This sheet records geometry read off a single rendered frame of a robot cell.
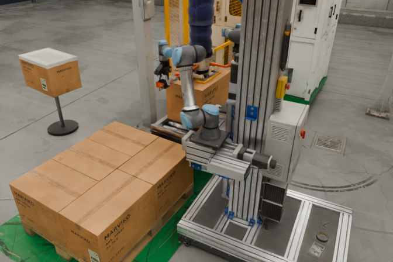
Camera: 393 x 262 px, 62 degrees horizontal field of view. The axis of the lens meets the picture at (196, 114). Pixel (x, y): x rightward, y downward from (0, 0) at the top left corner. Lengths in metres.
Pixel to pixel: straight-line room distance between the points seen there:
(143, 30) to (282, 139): 2.31
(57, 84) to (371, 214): 3.60
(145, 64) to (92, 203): 2.01
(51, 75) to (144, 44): 1.12
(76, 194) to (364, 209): 2.61
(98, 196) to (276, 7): 1.83
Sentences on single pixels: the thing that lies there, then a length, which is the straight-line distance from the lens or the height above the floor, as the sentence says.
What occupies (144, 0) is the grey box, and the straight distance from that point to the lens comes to 3.81.
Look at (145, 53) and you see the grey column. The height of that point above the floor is 1.06.
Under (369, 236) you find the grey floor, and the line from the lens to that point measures 3.38.
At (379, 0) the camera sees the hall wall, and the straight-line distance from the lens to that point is 11.22.
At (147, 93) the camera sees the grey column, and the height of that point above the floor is 0.53.
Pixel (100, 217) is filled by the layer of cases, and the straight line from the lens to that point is 2.50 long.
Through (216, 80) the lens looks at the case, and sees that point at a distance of 3.13.
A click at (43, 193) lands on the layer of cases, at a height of 0.54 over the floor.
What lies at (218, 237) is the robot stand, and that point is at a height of 0.23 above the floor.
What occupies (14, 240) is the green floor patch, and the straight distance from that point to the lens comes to 3.36.
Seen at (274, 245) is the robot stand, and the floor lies 0.21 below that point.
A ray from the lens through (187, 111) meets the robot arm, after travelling 2.14.
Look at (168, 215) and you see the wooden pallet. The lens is 3.16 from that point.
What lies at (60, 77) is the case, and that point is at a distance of 4.16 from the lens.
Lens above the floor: 2.27
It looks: 28 degrees down
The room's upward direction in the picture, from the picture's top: straight up
